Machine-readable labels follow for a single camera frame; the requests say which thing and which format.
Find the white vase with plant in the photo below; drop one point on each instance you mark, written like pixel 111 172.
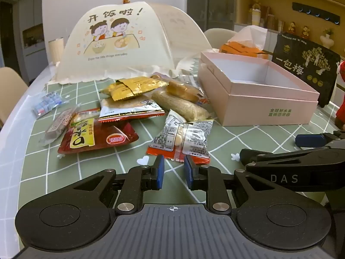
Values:
pixel 327 39

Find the black snack bag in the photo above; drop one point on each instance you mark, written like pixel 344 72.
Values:
pixel 304 59

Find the glass door cabinet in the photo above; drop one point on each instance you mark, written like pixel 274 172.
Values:
pixel 210 2

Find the green checked tablecloth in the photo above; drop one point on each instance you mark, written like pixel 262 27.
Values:
pixel 229 140

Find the red plush toy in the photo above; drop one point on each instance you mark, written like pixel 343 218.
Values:
pixel 341 94

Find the rice cracker packet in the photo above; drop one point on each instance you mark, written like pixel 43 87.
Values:
pixel 121 108

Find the beige chair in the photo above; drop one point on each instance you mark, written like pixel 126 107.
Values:
pixel 10 91
pixel 218 37

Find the white tissue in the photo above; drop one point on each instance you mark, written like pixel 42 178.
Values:
pixel 250 35

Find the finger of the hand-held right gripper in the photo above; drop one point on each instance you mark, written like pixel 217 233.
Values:
pixel 310 140
pixel 250 155

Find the gold foil snack packet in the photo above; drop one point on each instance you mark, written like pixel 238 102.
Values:
pixel 129 87

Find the orange packet stack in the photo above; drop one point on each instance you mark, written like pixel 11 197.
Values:
pixel 242 50

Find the black light bar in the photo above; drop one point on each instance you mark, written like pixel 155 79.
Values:
pixel 315 11

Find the brown bar in clear wrapper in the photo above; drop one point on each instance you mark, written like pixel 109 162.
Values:
pixel 58 125

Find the small white orange snack packet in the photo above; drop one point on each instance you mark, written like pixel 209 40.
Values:
pixel 196 140
pixel 164 135

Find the small brown figurine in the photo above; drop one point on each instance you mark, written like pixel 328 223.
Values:
pixel 291 28
pixel 305 32

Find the egg roll packet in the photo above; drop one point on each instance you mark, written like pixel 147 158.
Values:
pixel 183 89

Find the sesame bar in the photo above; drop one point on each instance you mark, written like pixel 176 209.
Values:
pixel 175 104

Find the cream cartoon food cover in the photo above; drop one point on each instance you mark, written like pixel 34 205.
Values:
pixel 121 32

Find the pink cardboard box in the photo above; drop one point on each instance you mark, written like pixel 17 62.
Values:
pixel 256 108

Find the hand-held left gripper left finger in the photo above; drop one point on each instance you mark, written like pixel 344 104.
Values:
pixel 161 171

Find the blue candies in clear packet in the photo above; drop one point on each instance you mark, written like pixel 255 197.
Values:
pixel 47 104

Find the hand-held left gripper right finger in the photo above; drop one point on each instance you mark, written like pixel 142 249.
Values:
pixel 188 172

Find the figurine on yellow cup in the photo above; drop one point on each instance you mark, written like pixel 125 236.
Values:
pixel 256 13

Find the large red snack packet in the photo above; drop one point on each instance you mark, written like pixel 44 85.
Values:
pixel 107 140

